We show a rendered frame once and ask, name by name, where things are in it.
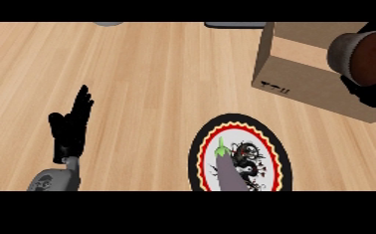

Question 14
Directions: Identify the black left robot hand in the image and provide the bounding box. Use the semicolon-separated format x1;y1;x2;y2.
47;84;95;165

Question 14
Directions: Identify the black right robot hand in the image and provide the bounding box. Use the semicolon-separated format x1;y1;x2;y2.
339;21;376;110

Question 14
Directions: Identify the brown cardboard box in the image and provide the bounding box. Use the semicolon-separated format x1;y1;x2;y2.
249;21;376;124

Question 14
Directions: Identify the black-rimmed patterned plate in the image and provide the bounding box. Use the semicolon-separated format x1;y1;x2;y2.
187;113;293;192

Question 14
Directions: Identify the grey round object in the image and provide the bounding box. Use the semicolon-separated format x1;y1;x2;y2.
91;21;125;28

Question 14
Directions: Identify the dark grey flat object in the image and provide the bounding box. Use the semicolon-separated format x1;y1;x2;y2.
202;21;268;30

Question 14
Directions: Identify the purple eggplant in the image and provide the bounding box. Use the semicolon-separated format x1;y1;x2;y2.
212;136;249;192

